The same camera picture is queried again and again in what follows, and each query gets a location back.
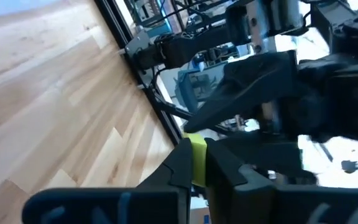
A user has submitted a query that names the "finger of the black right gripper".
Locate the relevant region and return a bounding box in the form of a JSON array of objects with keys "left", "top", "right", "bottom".
[
  {"left": 184, "top": 51, "right": 300, "bottom": 133},
  {"left": 218, "top": 136, "right": 303, "bottom": 170}
]

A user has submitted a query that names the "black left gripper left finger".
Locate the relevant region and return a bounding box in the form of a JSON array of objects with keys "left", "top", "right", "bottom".
[{"left": 22, "top": 139, "right": 194, "bottom": 224}]

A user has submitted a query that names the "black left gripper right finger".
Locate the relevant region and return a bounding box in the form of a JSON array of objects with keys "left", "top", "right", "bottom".
[{"left": 205, "top": 138, "right": 358, "bottom": 224}]

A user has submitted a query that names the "yellow eraser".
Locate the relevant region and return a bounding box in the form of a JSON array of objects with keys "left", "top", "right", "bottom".
[{"left": 183, "top": 133, "right": 208, "bottom": 187}]

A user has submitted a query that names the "cardboard box with blue label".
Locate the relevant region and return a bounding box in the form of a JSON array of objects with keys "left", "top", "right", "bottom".
[{"left": 190, "top": 207, "right": 213, "bottom": 224}]

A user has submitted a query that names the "black aluminium table frame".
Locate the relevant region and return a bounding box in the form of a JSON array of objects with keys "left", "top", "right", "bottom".
[{"left": 93, "top": 0, "right": 195, "bottom": 147}]

